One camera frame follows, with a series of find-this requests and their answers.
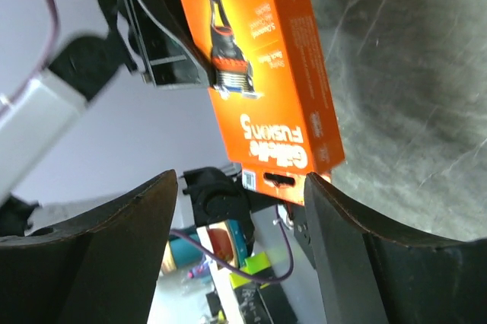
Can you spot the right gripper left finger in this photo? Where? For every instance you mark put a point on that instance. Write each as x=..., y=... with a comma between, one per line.
x=101, y=266

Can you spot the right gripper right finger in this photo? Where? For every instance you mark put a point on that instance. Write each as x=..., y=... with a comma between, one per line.
x=373, y=269

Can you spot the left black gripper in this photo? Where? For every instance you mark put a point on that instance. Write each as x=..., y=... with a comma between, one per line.
x=160, y=35

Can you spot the hidden orange razor box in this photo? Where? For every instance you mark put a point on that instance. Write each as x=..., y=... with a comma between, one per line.
x=271, y=94

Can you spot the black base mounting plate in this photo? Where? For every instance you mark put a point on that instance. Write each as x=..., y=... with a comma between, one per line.
x=218, y=197

